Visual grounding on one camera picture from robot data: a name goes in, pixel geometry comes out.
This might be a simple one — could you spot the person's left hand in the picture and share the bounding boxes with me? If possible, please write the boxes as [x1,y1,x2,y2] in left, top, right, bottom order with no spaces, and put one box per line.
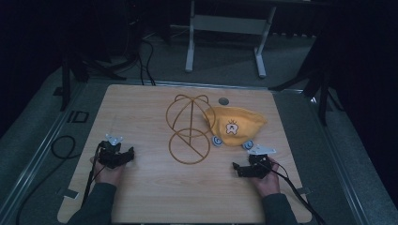
[90,155,127,188]

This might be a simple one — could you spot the black tripod stand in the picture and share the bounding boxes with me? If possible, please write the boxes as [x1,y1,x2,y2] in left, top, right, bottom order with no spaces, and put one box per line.
[268,34,345,127]
[53,46,128,113]

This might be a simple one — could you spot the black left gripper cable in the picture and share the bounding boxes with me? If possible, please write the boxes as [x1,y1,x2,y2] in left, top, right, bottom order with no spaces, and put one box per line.
[82,143,103,208]

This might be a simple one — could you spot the white metal desk frame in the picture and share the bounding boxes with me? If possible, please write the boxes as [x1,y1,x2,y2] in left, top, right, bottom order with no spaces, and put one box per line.
[184,0,278,80]

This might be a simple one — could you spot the black floor cable loop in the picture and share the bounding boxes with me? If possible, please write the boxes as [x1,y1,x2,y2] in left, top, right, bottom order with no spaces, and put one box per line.
[14,135,77,225]

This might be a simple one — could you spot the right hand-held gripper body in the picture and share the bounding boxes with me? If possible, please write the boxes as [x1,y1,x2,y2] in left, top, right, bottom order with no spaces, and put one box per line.
[247,143,278,180]

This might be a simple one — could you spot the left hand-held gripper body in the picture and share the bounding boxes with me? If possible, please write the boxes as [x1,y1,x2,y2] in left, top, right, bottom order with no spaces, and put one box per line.
[97,134,126,170]

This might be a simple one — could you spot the black hanging cables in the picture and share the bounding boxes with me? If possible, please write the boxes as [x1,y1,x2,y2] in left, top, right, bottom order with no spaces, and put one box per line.
[136,38,157,86]

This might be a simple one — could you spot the person's right hand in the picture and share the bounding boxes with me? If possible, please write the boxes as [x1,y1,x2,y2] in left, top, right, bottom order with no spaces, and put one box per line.
[250,157,282,199]

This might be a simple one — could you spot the yellow hat with cartoon print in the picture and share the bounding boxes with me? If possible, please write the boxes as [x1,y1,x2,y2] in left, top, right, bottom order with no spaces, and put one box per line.
[202,105,268,151]

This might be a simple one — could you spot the brown wire hat stand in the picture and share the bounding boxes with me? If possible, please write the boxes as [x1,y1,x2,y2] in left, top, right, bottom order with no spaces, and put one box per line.
[165,94,217,166]

